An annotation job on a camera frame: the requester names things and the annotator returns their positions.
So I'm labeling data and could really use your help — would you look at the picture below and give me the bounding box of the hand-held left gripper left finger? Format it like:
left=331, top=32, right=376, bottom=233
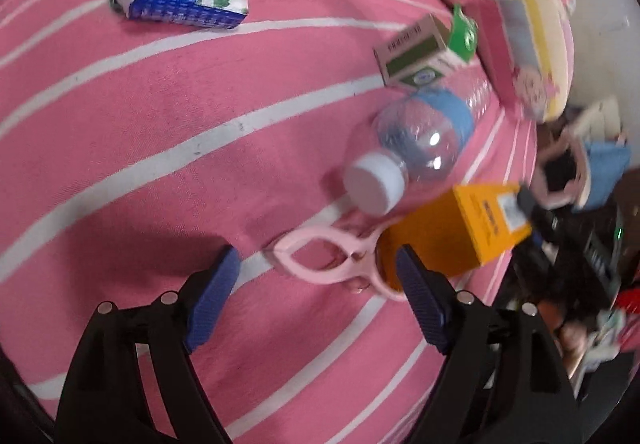
left=54, top=245, right=242, bottom=444

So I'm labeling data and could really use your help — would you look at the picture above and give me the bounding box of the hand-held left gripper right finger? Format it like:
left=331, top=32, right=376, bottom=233
left=395, top=244, right=583, bottom=444

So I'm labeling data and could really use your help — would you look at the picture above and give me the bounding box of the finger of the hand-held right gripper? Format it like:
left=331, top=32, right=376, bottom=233
left=515, top=184, right=558, bottom=237

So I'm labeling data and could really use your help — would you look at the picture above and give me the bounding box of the orange box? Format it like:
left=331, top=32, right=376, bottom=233
left=375, top=182, right=533, bottom=292

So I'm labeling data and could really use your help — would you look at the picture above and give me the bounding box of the clear plastic bottle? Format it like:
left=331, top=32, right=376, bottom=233
left=342, top=74, right=493, bottom=215

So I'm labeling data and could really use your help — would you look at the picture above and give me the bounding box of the blue cloth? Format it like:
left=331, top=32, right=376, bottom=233
left=587, top=141, right=632, bottom=211

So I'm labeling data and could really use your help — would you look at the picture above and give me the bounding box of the pink striped bed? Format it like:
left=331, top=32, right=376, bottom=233
left=0, top=0, right=538, bottom=444

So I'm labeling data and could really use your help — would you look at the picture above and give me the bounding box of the green and white box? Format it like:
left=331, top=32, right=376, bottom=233
left=374, top=6, right=480, bottom=92

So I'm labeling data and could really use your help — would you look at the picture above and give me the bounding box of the blue bag with pink handle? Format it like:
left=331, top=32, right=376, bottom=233
left=530, top=96, right=623, bottom=211

